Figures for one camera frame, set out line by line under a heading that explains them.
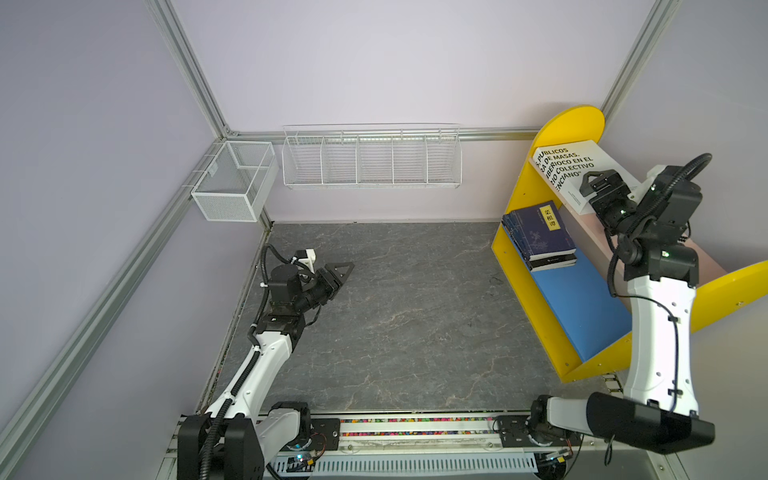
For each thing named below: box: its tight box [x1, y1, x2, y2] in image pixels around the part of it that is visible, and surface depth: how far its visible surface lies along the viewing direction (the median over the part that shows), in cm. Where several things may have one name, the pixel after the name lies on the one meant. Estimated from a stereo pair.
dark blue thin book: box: [501, 200, 577, 262], surface depth 91 cm
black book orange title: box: [527, 253, 578, 273], surface depth 89 cm
